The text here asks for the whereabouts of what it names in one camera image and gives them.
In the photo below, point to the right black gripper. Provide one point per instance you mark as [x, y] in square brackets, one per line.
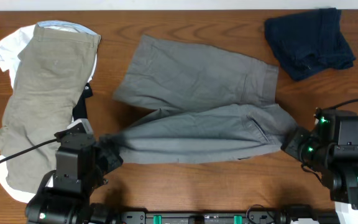
[293, 141]

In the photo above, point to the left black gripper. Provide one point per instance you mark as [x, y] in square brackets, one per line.
[111, 153]

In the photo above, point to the grey shorts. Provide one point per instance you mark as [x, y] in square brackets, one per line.
[206, 105]

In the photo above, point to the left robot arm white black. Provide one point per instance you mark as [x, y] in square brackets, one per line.
[64, 194]

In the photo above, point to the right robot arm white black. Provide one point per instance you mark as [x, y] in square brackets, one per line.
[330, 151]

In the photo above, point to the dark teal garment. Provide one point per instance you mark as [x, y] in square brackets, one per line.
[80, 111]

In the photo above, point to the navy blue folded garment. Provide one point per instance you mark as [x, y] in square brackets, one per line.
[309, 42]

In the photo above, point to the khaki shorts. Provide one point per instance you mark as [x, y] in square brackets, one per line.
[53, 70]

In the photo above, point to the light blue garment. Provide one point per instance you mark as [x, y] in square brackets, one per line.
[66, 26]

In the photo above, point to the white garment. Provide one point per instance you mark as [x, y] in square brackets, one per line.
[10, 47]

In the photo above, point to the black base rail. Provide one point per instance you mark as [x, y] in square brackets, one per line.
[256, 216]

